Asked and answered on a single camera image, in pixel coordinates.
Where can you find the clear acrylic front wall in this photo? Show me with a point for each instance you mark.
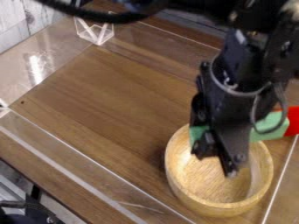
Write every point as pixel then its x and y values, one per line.
pixel 93 192

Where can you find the green rectangular block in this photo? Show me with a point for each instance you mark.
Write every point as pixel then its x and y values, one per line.
pixel 264 124

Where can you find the brown wooden bowl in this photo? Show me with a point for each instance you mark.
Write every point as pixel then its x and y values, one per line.
pixel 203 188

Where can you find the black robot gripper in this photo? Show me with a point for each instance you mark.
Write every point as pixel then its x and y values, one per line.
pixel 229 105

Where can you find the red fuzzy ball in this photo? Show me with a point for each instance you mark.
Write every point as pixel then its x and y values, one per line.
pixel 290 128

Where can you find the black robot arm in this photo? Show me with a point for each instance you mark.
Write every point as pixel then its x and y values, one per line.
pixel 262 41

